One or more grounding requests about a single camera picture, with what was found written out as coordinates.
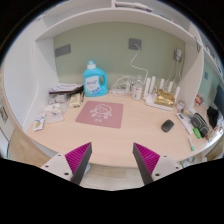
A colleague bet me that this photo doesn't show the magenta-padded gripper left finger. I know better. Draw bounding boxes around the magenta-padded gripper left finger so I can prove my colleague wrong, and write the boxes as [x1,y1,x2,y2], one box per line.
[40,142,93,186]

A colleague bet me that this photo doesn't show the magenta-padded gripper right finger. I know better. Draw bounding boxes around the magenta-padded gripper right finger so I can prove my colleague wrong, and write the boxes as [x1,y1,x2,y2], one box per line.
[132,142,184,186]

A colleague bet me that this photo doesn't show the black computer mouse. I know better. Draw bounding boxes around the black computer mouse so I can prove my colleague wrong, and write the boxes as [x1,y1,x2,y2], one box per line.
[161,119,175,133]

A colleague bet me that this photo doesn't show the pink printed mouse pad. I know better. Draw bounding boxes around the pink printed mouse pad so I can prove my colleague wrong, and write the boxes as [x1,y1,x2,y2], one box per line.
[74,100,124,129]

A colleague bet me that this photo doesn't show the white marker pen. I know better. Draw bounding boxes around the white marker pen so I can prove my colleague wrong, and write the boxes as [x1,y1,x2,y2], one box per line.
[187,136,195,152]

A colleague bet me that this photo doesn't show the clear plastic bags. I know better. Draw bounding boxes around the clear plastic bags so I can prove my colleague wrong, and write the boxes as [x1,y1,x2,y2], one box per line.
[42,102,65,124]

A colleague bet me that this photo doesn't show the small snack packet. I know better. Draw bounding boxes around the small snack packet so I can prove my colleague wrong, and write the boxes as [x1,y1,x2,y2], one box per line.
[32,113,47,132]

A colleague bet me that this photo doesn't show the small green container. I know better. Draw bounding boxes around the small green container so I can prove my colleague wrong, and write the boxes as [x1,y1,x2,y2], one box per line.
[193,127,202,140]

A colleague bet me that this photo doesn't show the small beige box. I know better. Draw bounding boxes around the small beige box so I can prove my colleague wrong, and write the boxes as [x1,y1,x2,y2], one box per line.
[68,92,82,109]

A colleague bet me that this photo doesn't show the white router with antennas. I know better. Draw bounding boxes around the white router with antennas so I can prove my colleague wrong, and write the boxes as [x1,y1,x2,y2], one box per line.
[143,75,182,112]

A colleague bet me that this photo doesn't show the grey wrapped packets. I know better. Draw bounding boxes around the grey wrapped packets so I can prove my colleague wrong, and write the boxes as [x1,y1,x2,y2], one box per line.
[48,94,69,105]

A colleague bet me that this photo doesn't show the gold foil bag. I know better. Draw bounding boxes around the gold foil bag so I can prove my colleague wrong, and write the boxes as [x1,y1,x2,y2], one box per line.
[152,88,176,108]

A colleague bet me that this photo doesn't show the small lidded jar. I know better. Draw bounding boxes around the small lidded jar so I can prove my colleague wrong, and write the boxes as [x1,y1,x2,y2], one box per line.
[176,99,186,113]

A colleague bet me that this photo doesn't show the grey zip pouch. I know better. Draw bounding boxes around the grey zip pouch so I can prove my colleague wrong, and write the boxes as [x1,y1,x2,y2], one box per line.
[190,112,210,138]

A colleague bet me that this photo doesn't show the clear plastic bottle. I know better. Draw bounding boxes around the clear plastic bottle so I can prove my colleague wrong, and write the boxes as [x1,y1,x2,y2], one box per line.
[131,75,144,101]

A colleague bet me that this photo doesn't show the stack of books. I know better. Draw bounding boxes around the stack of books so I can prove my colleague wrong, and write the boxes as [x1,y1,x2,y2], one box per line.
[48,82,84,96]

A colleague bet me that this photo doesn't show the white power strip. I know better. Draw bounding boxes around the white power strip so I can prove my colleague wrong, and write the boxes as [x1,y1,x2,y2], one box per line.
[110,87,132,96]

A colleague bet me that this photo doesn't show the blue detergent bottle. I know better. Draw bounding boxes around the blue detergent bottle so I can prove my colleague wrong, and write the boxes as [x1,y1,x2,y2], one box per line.
[82,60,109,98]

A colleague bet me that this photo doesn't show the black bag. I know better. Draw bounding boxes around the black bag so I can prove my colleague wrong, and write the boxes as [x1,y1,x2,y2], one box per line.
[206,105,220,129]

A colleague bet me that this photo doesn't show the dark computer monitor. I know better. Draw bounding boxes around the dark computer monitor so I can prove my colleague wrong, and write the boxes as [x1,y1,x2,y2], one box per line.
[213,83,224,118]

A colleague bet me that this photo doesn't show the white wall cable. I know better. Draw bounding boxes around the white wall cable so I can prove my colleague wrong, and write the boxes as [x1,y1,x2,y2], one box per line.
[129,43,149,84]

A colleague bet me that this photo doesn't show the grey blank wall plate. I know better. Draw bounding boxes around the grey blank wall plate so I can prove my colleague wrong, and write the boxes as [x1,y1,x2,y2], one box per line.
[54,43,72,58]

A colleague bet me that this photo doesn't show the white wall charger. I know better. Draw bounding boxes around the white wall charger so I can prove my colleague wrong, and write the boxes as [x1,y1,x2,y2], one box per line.
[173,48,184,63]

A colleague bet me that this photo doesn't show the grey wall socket plate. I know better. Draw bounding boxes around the grey wall socket plate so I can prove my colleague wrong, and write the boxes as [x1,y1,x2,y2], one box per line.
[128,37,142,51]

